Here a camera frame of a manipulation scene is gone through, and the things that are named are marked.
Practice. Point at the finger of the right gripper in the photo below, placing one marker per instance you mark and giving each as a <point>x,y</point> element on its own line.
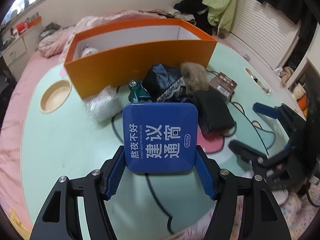
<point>262,109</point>
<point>247,153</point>

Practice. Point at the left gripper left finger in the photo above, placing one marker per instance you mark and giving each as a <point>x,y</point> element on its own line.
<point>59,216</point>

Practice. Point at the black pouch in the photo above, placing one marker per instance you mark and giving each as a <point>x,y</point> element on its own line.
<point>214,116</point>

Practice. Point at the brown snack packet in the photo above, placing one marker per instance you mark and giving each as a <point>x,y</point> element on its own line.
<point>223,84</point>

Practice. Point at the blue square tin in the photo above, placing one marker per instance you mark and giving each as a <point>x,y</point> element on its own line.
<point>160,137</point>

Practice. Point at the brown fur scrunchie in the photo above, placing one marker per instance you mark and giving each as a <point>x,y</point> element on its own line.
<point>194,76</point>

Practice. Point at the black satin lace scrunchie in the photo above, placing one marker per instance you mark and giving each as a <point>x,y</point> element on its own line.
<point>165,84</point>

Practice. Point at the green toy car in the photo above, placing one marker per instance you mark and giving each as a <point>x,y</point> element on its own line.
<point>138,93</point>

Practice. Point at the clear plastic wrap bundle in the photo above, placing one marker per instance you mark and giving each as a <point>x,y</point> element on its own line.
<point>105,105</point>

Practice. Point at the cartoon boy figurine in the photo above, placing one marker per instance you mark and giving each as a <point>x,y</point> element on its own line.
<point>87,50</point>

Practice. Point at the green hanging cloth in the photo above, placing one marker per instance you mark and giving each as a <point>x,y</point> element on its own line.
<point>221,13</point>

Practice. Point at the black clothes pile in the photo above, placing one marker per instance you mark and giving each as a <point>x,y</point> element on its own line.
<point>199,12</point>

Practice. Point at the orange cardboard box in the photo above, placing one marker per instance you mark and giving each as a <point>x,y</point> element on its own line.
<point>128,49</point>

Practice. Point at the white bedside drawer cabinet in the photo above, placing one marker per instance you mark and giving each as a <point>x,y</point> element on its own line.
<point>17,55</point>

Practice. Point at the pink floral duvet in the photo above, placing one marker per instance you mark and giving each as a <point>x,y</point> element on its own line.
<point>60,41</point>

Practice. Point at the red container on cabinet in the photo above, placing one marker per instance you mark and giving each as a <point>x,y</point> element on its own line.
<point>21,27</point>

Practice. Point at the orange box on cabinet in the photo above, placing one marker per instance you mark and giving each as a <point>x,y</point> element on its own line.
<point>34,22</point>

